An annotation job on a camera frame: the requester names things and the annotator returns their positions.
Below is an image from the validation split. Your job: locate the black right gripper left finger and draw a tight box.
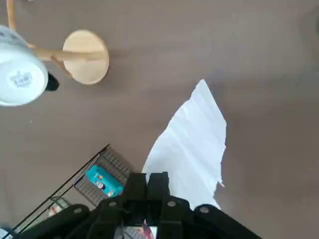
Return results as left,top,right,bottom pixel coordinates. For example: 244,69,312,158
14,173,148,239

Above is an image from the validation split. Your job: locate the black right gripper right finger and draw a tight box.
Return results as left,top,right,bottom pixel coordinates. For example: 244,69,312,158
146,171,262,239

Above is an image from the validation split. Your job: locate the white tissue sheet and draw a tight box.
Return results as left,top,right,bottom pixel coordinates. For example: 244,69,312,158
142,79,227,211

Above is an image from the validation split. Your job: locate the teal snack packet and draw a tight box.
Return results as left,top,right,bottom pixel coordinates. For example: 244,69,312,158
86,164,124,199

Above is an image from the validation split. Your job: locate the red biscuit packet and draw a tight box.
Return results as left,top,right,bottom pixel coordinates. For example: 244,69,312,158
123,219,158,239

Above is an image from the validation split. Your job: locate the wooden mug tree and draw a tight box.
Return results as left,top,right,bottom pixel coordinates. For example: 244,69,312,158
6,0,110,85

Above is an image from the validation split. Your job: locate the black wire shelf rack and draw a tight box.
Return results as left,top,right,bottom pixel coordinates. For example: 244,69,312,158
12,143,137,234

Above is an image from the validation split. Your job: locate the white mug black handle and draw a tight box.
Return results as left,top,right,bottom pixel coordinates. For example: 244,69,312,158
0,24,60,107

